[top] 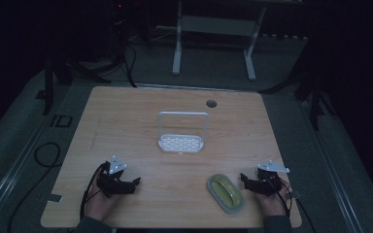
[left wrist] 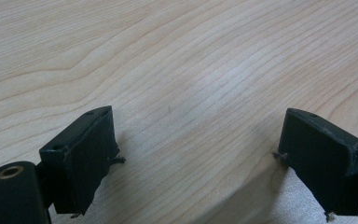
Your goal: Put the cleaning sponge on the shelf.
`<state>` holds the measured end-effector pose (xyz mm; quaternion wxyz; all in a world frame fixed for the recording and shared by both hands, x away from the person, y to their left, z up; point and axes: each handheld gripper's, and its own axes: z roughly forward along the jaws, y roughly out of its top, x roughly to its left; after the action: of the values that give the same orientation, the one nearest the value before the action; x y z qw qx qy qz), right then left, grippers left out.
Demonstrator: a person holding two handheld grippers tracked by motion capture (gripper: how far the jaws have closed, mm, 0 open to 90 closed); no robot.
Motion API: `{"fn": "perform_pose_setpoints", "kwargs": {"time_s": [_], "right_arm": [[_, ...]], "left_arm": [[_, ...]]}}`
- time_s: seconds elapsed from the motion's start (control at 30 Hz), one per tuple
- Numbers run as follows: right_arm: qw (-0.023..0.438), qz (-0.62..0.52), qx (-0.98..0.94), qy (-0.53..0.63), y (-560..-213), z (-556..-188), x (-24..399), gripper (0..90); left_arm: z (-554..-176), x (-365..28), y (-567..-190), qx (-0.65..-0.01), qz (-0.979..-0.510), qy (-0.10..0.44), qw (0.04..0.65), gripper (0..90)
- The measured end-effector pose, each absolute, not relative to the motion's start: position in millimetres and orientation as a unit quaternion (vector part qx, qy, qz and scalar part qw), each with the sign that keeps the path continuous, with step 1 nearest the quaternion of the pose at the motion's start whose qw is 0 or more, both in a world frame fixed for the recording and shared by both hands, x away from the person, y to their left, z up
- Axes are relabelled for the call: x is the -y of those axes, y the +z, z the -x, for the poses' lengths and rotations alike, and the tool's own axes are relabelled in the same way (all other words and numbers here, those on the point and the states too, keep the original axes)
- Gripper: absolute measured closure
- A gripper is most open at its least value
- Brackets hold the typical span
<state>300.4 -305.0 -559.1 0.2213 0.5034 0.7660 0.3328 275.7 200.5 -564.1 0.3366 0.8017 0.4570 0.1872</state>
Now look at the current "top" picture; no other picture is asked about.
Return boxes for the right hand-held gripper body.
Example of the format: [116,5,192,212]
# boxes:
[250,159,290,197]

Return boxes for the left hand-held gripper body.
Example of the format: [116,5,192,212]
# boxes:
[96,154,136,199]

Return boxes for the white rack with handle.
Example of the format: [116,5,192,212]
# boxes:
[156,111,211,154]

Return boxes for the person's right hand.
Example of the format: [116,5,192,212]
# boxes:
[254,181,293,217]

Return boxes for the person's left hand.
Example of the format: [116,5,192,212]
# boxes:
[85,181,121,223]

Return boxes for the black tripod stand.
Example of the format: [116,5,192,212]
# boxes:
[257,69,337,132]
[34,52,112,117]

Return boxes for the left hand-held gripper cable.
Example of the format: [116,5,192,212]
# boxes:
[79,162,108,221]

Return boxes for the black floor cable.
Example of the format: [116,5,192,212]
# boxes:
[7,142,62,233]

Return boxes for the hanging black cables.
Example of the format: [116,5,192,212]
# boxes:
[110,18,138,88]

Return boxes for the white metal table frame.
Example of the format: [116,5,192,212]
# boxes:
[171,0,268,83]

